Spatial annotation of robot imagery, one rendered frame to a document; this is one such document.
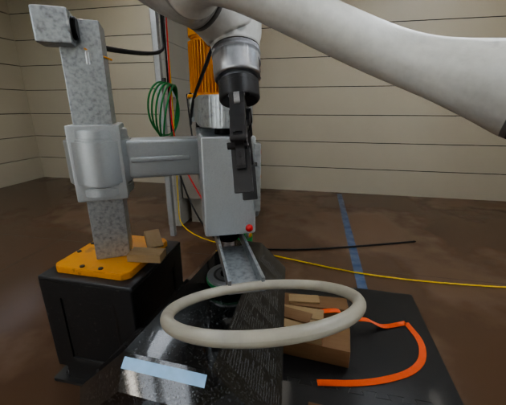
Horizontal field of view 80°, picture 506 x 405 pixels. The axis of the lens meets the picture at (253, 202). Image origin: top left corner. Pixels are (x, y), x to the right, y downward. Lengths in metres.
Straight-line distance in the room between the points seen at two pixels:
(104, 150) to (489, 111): 1.63
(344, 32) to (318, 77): 5.64
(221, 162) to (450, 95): 0.92
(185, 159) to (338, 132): 4.54
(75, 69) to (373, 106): 5.13
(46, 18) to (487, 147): 6.40
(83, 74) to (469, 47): 1.67
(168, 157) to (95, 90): 0.49
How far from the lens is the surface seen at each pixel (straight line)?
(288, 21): 0.42
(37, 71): 8.59
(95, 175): 1.79
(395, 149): 6.26
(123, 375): 1.27
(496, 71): 0.40
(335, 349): 2.24
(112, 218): 1.93
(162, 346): 1.25
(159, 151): 1.83
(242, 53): 0.57
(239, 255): 1.24
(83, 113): 1.84
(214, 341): 0.58
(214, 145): 1.19
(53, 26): 1.79
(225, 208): 1.25
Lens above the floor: 1.65
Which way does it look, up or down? 18 degrees down
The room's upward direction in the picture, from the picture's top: straight up
